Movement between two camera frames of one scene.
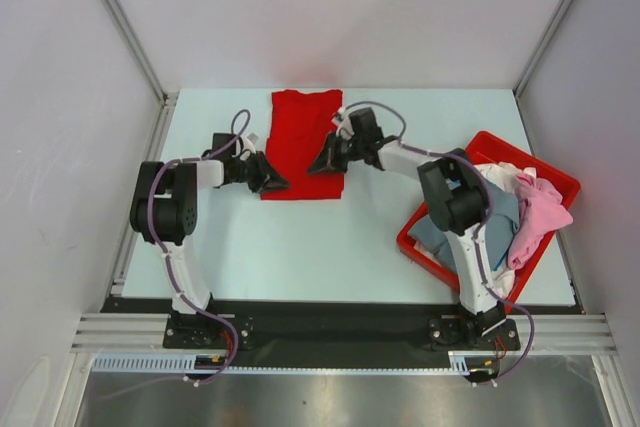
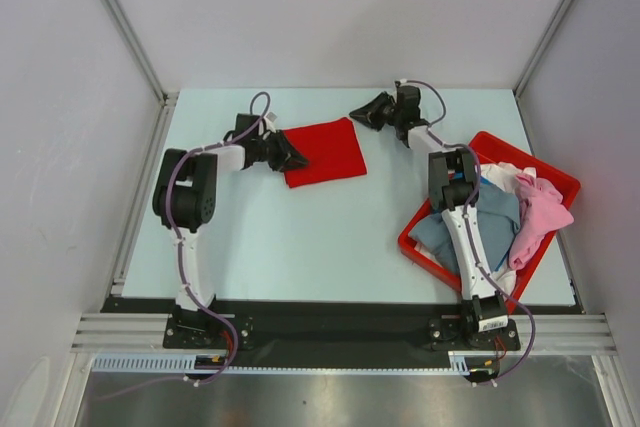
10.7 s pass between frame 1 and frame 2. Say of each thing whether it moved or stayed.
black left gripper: moved
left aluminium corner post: stayed
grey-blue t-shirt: stayed
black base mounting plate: stayed
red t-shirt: moved
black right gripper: moved
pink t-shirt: stayed
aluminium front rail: stayed
